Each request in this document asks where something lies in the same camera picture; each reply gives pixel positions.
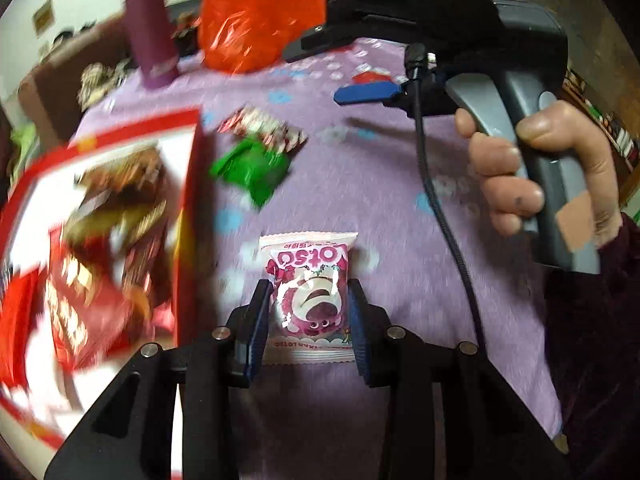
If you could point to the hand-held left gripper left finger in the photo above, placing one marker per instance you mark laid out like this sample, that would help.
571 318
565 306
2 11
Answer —
260 332

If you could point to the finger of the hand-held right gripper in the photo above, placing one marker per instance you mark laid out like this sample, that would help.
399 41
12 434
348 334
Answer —
315 42
367 95

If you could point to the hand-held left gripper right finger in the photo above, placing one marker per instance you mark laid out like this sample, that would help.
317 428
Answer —
357 332

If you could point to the small red snack packet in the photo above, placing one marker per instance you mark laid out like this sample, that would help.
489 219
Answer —
372 78

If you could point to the pink bear snack packet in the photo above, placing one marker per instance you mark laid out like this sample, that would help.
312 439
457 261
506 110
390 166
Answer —
310 290

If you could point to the red box with white inside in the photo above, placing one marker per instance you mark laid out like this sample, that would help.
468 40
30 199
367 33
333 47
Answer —
192 220

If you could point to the large red snack packet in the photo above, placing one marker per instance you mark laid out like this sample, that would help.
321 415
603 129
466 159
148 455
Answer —
85 300

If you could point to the person's right hand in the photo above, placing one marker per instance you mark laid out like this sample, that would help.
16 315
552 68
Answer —
585 160

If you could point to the orange-red plastic bag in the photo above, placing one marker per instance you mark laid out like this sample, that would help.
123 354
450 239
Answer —
255 15

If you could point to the purple floral tablecloth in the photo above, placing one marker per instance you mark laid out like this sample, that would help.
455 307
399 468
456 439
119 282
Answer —
375 185

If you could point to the red and white snack packet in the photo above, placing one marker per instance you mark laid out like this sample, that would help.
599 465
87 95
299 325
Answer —
262 125

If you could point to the green snack packet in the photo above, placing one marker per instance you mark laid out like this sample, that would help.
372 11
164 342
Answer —
252 170

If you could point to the purple thermos bottle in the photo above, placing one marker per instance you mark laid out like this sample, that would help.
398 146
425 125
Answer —
150 25

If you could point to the checked cloth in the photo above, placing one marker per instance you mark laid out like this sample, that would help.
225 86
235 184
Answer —
102 82

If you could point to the brown sofa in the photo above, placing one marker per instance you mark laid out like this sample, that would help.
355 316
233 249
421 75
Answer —
60 90

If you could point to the small framed wall certificate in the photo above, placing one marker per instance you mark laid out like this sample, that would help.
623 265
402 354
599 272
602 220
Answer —
43 18

